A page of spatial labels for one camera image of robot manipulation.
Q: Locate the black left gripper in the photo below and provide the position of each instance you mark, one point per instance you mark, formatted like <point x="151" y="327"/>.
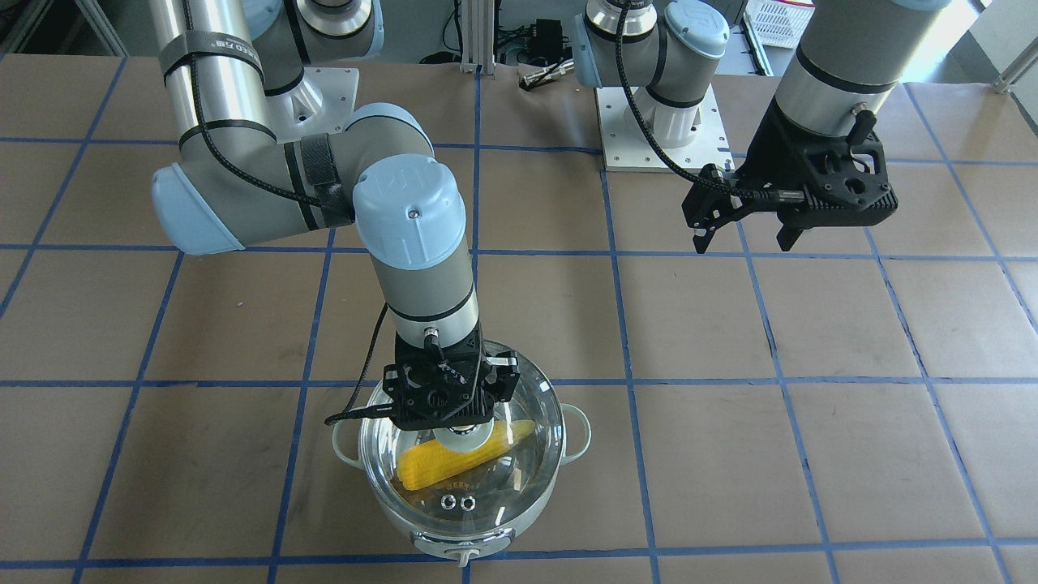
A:
<point x="761" y="161"/>

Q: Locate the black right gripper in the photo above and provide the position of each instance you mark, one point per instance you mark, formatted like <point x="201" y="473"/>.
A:
<point x="506" y="382"/>

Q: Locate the yellow corn cob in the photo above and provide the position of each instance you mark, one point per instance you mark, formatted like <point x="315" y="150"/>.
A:
<point x="431" y="462"/>

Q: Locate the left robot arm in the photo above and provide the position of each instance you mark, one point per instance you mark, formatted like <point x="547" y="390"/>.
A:
<point x="849" y="58"/>

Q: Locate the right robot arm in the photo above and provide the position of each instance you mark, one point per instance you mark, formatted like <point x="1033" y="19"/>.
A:
<point x="271" y="148"/>

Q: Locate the pale green cooking pot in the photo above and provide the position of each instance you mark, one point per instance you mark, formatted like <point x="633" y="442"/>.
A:
<point x="462" y="539"/>

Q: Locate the white plastic basket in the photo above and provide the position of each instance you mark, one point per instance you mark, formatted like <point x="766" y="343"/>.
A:
<point x="779" y="23"/>

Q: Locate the black power adapter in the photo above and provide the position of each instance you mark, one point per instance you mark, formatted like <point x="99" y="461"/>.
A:
<point x="545" y="41"/>

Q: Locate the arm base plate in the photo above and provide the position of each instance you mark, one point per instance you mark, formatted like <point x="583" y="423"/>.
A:
<point x="690" y="137"/>
<point x="321" y="102"/>

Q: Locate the aluminium frame post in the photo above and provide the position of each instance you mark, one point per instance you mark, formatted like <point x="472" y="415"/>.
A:
<point x="477" y="36"/>

